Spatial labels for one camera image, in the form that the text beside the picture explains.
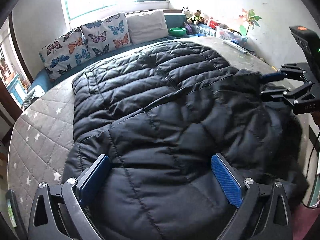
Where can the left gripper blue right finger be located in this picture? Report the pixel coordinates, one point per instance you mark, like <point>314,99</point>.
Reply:
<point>262,211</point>

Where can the black puffer down jacket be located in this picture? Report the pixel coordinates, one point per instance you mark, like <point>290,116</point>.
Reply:
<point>160,114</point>

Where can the white pillow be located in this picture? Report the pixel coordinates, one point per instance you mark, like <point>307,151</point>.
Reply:
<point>147,26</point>

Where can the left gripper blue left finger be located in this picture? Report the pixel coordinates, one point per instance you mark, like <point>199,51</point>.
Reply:
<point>58,211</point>

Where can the butterfly print pillow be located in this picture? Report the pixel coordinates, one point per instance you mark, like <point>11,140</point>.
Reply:
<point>64,53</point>
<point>104,36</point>

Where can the grey star quilted mattress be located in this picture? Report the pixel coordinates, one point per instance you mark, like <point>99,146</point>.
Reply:
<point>43,135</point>

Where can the right butterfly print pillow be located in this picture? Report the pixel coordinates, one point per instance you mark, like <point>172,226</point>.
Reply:
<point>104,36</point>

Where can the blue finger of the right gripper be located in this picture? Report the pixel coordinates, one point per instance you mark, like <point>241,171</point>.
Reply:
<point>273,77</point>
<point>274,95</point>

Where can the black white plush toy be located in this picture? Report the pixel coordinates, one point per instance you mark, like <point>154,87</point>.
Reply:
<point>186,11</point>

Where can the left butterfly print pillow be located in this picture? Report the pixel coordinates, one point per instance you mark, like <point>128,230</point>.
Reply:
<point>64,53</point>

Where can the yellow green plush toy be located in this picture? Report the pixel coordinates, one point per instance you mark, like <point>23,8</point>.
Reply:
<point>197,18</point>

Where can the blue sofa bed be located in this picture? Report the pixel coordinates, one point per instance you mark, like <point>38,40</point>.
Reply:
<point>42,78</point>

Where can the colourful pinwheel flower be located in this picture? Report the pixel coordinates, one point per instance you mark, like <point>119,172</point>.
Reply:
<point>249,19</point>

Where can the green plastic bowl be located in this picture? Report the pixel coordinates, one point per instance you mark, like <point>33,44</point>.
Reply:
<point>177,31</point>

